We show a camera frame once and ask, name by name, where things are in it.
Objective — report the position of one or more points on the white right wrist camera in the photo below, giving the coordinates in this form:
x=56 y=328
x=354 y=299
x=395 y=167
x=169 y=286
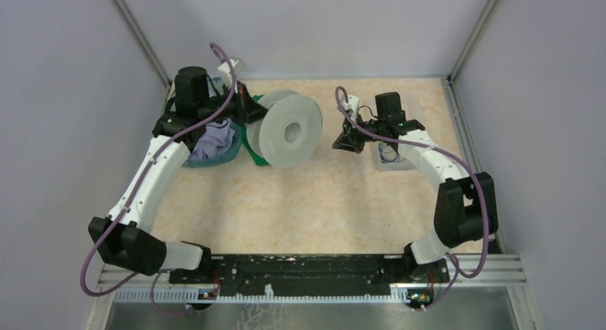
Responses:
x=351 y=105

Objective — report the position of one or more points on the clear plastic box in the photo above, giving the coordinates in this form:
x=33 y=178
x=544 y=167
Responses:
x=385 y=158

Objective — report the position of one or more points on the green cloth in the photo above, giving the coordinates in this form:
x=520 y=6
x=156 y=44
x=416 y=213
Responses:
x=257 y=159

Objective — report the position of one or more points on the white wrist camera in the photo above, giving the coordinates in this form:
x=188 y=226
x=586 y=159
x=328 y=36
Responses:
x=351 y=105
x=227 y=71

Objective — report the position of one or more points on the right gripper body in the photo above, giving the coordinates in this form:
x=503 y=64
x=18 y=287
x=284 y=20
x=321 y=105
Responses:
x=356 y=133

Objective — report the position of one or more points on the white filament spool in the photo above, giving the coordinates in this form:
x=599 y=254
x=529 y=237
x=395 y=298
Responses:
x=289 y=132

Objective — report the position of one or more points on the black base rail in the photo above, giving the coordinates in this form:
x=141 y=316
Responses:
x=312 y=276

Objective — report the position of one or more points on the lavender cloth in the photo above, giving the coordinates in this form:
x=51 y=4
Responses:
x=219 y=139

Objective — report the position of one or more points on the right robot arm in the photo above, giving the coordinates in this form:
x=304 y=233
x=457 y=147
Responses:
x=466 y=204

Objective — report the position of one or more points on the teal plastic basket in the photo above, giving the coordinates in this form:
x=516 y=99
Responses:
x=215 y=162

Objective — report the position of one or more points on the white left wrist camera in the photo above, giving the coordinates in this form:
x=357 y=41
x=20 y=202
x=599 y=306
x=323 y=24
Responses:
x=227 y=71

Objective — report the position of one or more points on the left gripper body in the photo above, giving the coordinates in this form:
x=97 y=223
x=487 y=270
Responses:
x=240 y=103

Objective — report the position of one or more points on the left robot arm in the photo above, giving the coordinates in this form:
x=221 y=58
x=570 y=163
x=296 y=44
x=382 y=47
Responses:
x=123 y=237

